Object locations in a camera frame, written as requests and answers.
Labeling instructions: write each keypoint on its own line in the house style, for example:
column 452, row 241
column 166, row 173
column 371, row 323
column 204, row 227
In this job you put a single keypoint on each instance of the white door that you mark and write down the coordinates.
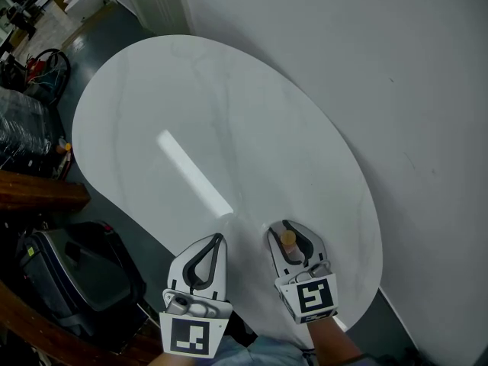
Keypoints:
column 160, row 2

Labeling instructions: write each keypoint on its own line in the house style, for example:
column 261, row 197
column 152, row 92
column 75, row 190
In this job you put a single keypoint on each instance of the person's left forearm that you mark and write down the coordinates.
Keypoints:
column 164, row 360

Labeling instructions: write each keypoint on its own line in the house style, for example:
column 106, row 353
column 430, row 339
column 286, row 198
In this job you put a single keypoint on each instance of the red fire extinguisher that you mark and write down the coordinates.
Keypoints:
column 36, row 63

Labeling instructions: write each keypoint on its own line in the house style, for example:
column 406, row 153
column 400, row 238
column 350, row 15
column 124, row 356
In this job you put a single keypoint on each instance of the brown wooden stair railing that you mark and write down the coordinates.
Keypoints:
column 38, row 196

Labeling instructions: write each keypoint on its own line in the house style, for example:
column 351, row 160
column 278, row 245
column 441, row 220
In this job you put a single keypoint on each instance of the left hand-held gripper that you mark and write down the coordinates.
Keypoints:
column 190, row 332

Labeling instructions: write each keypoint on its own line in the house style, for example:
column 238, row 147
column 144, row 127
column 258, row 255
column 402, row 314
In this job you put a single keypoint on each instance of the small tan cylinder object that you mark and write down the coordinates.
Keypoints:
column 288, row 239

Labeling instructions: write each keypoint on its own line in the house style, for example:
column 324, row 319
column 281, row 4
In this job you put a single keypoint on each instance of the black suitcase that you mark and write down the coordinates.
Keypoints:
column 84, row 273

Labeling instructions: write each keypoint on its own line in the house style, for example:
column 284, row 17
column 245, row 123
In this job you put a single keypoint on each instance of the person's right forearm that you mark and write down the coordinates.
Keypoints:
column 331, row 343

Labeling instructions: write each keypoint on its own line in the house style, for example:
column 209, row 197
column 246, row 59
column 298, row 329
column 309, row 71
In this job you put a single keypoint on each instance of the person's light blue shorts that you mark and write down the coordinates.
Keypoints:
column 259, row 353

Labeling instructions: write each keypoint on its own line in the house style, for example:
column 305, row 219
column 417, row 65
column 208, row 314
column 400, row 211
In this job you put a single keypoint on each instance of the white kidney-shaped table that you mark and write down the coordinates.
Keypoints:
column 190, row 90

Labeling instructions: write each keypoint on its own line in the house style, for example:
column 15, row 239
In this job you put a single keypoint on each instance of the plastic wrapped bundle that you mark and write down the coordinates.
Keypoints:
column 23, row 124

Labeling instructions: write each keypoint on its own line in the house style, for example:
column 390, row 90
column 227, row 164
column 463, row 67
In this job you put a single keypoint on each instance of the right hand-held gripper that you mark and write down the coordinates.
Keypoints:
column 310, row 297

